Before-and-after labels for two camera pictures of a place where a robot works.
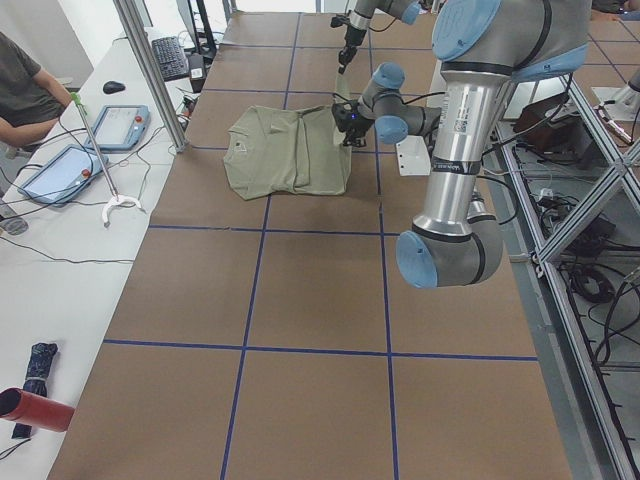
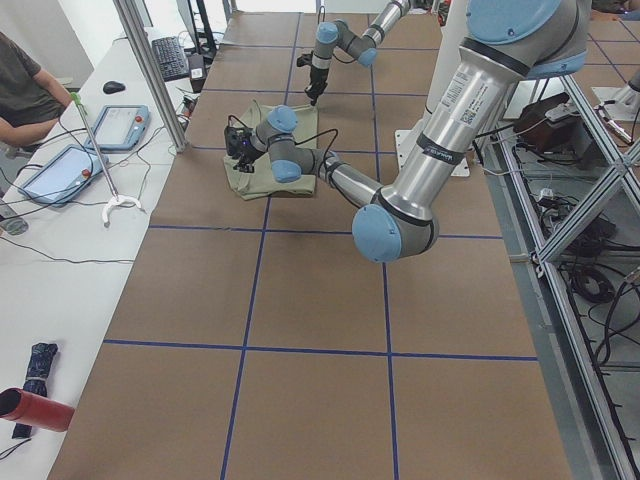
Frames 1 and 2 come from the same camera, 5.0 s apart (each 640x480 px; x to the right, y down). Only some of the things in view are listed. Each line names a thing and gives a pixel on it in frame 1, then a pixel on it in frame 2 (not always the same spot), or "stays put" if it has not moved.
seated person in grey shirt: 31,100 stays put
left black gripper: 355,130 to 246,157
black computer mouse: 111,87 stays put
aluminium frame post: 153,74 stays put
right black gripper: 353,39 to 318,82
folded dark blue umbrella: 39,357 stays put
